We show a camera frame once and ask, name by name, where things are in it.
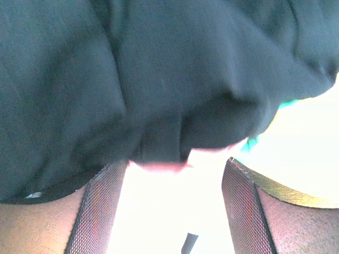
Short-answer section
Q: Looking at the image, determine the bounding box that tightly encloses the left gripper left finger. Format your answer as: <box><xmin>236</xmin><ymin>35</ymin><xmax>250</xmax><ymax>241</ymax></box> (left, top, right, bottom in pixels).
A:
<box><xmin>65</xmin><ymin>161</ymin><xmax>127</xmax><ymax>254</ymax></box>

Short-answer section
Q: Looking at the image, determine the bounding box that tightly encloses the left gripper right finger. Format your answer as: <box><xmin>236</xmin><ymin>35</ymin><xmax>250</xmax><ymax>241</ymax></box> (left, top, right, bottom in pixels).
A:
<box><xmin>221</xmin><ymin>157</ymin><xmax>338</xmax><ymax>253</ymax></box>

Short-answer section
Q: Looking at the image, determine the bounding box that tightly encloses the bright green t-shirt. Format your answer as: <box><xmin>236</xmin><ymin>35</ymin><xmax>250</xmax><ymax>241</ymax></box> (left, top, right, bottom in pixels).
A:
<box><xmin>240</xmin><ymin>100</ymin><xmax>299</xmax><ymax>153</ymax></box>

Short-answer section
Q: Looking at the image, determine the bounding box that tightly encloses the pink t-shirt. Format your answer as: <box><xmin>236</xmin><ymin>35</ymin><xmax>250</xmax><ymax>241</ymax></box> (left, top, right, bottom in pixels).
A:
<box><xmin>127</xmin><ymin>140</ymin><xmax>246</xmax><ymax>174</ymax></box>

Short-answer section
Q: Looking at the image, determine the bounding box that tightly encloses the black t-shirt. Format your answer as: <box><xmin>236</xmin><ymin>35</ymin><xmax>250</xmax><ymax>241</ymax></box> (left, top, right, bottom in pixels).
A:
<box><xmin>1</xmin><ymin>1</ymin><xmax>338</xmax><ymax>204</ymax></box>

